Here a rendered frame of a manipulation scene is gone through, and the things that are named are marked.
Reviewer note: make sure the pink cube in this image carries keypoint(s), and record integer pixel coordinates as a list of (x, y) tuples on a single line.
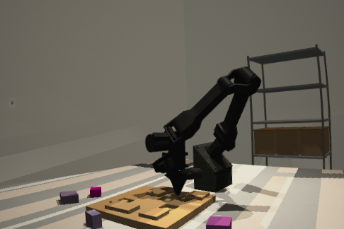
[(215, 222)]

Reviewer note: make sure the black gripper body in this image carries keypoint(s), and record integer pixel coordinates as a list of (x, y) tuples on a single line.
[(185, 172)]

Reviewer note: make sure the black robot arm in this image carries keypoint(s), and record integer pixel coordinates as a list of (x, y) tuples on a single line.
[(188, 122)]

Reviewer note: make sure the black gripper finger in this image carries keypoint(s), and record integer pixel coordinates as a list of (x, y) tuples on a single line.
[(172, 181), (179, 184)]

